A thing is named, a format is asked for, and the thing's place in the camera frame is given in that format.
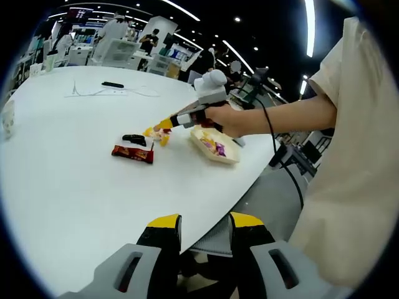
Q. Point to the operator in beige shirt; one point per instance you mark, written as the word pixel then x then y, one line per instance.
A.
pixel 352 155

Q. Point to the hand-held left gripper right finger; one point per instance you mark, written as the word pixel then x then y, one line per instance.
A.
pixel 246 249

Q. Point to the black food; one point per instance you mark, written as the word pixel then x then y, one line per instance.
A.
pixel 134 139

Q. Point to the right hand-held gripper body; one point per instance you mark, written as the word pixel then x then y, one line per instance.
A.
pixel 212 87

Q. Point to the black oblong device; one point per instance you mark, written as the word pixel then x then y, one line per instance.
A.
pixel 113 84

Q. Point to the tall white cup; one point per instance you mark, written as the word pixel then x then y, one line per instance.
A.
pixel 50 61

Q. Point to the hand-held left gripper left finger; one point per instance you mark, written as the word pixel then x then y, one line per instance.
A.
pixel 162 249

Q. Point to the white office chair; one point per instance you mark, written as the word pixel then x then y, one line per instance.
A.
pixel 120 53

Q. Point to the person's right hand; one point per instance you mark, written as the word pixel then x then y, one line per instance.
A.
pixel 224 120

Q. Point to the dark wall display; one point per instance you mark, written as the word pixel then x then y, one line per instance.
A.
pixel 81 13

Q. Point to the red food packet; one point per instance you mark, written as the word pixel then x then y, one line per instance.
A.
pixel 132 153

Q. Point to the orange food candy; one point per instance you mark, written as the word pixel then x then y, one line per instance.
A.
pixel 208 144

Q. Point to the cream hexagonal container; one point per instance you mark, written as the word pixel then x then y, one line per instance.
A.
pixel 224 159

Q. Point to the purple food candy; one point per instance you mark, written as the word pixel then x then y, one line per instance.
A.
pixel 220 149

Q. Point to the pink food tongs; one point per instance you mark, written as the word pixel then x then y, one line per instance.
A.
pixel 187 109

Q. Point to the yellow food candy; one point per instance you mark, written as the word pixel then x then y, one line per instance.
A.
pixel 156 135

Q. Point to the wide curved ceiling light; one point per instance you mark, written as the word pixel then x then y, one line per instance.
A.
pixel 309 28

